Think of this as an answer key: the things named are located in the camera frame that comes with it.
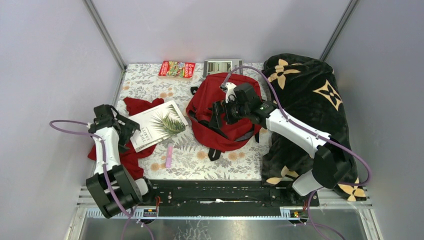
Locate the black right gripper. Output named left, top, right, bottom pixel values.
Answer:
left=208, top=96, right=249, bottom=129

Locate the white palm leaf book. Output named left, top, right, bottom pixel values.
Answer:
left=129, top=100, right=189, bottom=153

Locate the red student backpack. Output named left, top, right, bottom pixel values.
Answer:
left=185, top=72, right=261, bottom=162

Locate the grey photo cover book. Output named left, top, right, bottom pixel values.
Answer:
left=203, top=58, right=243, bottom=78

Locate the red treehouse paperback book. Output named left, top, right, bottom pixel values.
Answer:
left=158, top=60, right=196, bottom=80

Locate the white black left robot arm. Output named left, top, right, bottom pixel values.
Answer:
left=86, top=104, right=155, bottom=219

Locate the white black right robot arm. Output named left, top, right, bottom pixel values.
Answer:
left=209, top=82, right=353, bottom=206

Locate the red cloth garment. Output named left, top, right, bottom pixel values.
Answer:
left=87, top=96, right=166, bottom=180

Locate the floral patterned table mat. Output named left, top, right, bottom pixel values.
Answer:
left=115, top=63, right=271, bottom=181

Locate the pink marker pen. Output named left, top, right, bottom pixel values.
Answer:
left=165, top=143, right=174, bottom=168

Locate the black blanket with tan flowers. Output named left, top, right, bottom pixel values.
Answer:
left=261, top=53, right=349, bottom=187

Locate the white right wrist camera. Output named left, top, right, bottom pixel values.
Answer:
left=220, top=82, right=237, bottom=104

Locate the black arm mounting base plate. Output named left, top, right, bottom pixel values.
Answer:
left=135, top=180, right=320, bottom=219

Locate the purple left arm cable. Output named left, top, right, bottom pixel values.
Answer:
left=49, top=119, right=157, bottom=240

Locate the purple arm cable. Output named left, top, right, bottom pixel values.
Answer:
left=221, top=65, right=373, bottom=240
left=49, top=119, right=157, bottom=240

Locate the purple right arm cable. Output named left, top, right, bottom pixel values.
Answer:
left=221, top=65, right=373, bottom=240

